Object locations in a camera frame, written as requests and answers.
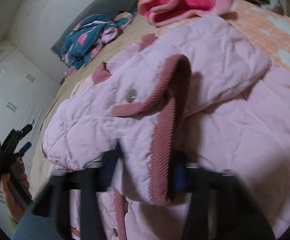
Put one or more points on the pink quilted jacket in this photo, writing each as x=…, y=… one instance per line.
x=141, y=99

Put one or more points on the orange plaid fleece blanket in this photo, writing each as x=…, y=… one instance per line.
x=247, y=23

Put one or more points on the tan bed sheet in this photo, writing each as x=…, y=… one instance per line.
x=78, y=80

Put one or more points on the blue floral padded garment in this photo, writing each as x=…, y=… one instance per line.
x=84, y=43

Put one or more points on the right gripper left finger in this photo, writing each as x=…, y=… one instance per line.
x=48, y=217

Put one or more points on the left hand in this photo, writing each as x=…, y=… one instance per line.
x=10, y=196

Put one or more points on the hot pink fleece garment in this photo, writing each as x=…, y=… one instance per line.
x=163, y=12

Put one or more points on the white wardrobe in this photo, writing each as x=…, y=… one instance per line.
x=26, y=94

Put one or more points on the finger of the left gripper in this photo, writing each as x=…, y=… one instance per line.
x=23, y=132
x=25, y=148

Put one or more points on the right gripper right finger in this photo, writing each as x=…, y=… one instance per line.
x=220, y=206

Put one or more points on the grey headboard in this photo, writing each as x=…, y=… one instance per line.
x=98, y=11

